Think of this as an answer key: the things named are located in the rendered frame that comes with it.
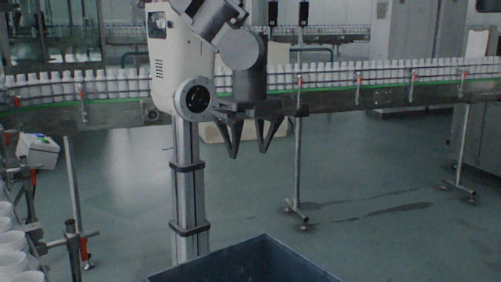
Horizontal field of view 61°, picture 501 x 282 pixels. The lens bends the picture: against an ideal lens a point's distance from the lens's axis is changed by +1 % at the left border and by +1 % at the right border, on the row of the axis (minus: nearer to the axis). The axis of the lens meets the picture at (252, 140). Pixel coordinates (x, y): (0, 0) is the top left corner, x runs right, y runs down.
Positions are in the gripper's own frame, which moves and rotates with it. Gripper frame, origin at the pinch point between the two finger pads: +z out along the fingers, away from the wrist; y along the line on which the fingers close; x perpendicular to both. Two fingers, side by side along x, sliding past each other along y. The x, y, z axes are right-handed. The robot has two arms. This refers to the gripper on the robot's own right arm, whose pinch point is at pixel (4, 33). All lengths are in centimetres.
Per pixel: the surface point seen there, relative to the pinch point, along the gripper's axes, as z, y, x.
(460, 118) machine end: 88, -378, -42
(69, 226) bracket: 29, 5, 85
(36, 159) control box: 32.2, 1.1, 32.6
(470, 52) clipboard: 25, -376, -40
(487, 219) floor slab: 140, -295, 30
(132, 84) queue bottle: 33, -73, -87
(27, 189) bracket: 37, 5, 40
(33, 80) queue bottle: 27, -22, -97
